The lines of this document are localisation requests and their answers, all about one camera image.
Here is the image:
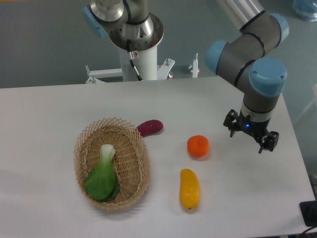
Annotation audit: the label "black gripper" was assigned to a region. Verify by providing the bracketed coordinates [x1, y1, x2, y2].
[223, 109, 279, 154]

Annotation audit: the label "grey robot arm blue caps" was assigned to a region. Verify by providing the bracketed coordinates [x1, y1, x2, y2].
[82, 0, 289, 151]

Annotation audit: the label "orange fruit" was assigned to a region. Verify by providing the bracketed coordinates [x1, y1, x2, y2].
[187, 135, 210, 158]

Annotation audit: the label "yellow mango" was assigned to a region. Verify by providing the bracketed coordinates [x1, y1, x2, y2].
[179, 169, 200, 210]

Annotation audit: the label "black device at table edge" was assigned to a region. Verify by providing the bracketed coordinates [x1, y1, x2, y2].
[299, 200, 317, 227]

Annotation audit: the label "purple sweet potato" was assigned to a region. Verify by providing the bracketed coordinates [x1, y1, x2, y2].
[136, 119, 163, 136]

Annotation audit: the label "woven bamboo basket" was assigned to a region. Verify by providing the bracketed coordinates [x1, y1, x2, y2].
[74, 118, 151, 210]

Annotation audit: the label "blue object top right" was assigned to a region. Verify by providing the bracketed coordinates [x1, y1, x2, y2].
[293, 0, 317, 22]

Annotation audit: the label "green bok choy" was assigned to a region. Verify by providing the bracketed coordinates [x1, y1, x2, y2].
[84, 144, 120, 202]

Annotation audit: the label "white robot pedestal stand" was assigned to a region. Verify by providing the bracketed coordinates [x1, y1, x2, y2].
[85, 12, 201, 84]

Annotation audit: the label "black cable on pedestal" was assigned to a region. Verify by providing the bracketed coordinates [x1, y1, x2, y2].
[126, 39, 144, 81]

